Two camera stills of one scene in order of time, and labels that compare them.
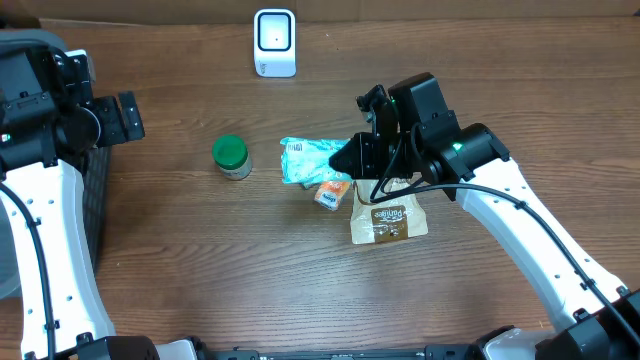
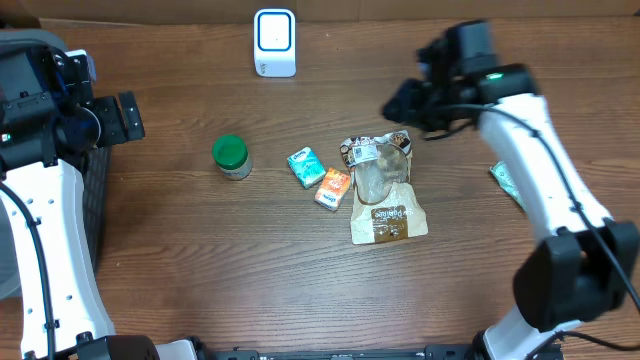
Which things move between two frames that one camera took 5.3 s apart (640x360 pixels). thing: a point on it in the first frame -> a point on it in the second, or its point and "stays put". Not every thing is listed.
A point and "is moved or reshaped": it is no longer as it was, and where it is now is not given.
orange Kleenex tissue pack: (331, 193) stays put
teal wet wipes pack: (306, 161) is moved or reshaped
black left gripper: (118, 131) stays put
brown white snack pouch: (391, 218) stays put
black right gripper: (358, 148) -> (410, 113)
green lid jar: (231, 155) stays put
